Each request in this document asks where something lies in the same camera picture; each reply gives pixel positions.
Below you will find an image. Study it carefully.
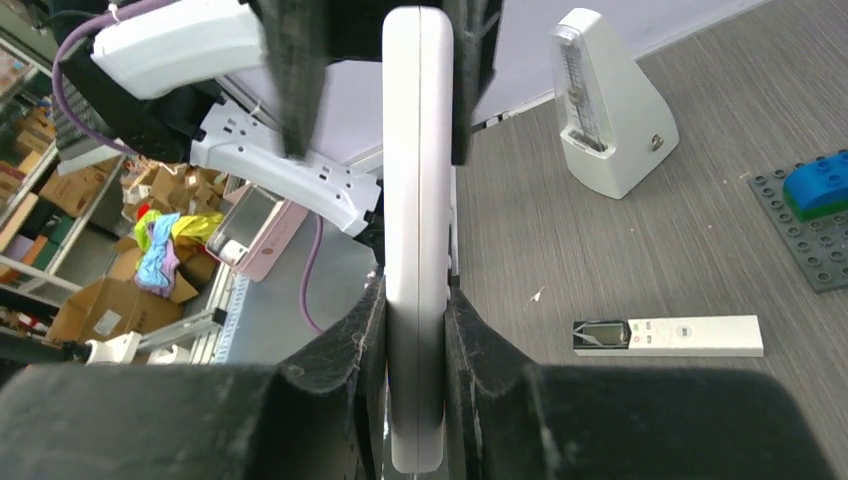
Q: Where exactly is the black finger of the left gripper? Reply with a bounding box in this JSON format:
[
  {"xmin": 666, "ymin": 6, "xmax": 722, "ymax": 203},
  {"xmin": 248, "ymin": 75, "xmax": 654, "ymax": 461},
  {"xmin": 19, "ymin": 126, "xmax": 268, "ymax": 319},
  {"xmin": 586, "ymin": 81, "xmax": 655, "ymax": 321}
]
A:
[{"xmin": 257, "ymin": 0, "xmax": 328, "ymax": 159}]

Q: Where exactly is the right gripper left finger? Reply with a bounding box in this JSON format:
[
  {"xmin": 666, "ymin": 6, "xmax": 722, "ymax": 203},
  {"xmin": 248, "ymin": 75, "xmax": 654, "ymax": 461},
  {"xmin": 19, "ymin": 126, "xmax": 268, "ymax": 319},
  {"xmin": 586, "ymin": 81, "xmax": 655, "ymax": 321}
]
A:
[{"xmin": 1, "ymin": 279, "xmax": 386, "ymax": 479}]

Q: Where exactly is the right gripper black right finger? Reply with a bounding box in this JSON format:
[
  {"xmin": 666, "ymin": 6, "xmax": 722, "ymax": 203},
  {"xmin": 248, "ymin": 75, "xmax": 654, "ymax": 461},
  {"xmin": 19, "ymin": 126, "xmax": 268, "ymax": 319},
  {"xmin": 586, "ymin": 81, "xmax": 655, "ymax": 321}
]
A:
[{"xmin": 445, "ymin": 289, "xmax": 835, "ymax": 479}]

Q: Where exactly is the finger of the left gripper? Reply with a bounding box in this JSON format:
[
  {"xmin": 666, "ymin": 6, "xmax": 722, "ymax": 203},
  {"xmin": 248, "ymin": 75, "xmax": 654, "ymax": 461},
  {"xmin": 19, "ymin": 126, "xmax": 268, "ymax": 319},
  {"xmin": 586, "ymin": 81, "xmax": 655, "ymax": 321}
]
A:
[{"xmin": 443, "ymin": 0, "xmax": 503, "ymax": 166}]

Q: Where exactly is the large white remote control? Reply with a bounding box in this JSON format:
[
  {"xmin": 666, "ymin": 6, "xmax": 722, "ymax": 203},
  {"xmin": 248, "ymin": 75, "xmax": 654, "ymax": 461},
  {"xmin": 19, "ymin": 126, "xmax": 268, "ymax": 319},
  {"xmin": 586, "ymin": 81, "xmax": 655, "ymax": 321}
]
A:
[{"xmin": 382, "ymin": 6, "xmax": 454, "ymax": 474}]

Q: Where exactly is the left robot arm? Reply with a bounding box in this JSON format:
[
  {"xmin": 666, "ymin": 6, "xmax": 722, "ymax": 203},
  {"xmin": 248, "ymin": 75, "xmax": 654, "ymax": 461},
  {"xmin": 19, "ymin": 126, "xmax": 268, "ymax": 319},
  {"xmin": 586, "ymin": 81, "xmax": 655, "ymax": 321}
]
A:
[{"xmin": 53, "ymin": 1, "xmax": 502, "ymax": 269}]

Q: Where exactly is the slim white remote control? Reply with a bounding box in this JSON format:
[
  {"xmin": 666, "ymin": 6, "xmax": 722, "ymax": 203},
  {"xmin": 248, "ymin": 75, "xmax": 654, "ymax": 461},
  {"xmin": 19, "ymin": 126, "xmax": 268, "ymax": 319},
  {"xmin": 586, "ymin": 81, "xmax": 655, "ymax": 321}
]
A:
[{"xmin": 572, "ymin": 315, "xmax": 764, "ymax": 358}]

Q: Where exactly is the white metronome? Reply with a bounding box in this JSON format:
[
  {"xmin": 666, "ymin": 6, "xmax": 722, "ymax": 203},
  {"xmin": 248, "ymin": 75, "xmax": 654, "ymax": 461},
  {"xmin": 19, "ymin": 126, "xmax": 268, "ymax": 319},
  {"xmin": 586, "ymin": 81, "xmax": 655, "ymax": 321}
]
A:
[{"xmin": 551, "ymin": 8, "xmax": 680, "ymax": 199}]

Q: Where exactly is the pink metal box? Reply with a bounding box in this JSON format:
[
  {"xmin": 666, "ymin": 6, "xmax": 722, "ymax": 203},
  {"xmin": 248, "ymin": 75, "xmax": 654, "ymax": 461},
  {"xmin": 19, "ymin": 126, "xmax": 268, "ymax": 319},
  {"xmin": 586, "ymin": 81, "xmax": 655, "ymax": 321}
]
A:
[{"xmin": 205, "ymin": 184, "xmax": 309, "ymax": 282}]

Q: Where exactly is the colourful cloth bundle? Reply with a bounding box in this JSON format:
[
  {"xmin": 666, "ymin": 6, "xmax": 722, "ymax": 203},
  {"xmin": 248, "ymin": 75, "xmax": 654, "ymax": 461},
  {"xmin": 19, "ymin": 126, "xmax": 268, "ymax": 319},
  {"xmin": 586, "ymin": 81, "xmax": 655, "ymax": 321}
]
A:
[{"xmin": 133, "ymin": 210, "xmax": 223, "ymax": 304}]

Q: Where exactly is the grey lego baseplate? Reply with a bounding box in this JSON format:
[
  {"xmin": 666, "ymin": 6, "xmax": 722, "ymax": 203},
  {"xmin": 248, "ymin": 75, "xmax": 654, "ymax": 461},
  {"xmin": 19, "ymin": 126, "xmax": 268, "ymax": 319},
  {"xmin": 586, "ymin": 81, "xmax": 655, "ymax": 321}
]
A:
[{"xmin": 747, "ymin": 158, "xmax": 847, "ymax": 293}]

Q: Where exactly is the blue lego brick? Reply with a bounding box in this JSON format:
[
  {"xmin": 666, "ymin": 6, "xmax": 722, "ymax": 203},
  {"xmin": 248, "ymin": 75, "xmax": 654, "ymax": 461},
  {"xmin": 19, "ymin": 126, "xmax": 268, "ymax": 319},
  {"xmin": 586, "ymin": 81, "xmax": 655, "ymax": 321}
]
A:
[{"xmin": 783, "ymin": 150, "xmax": 847, "ymax": 221}]

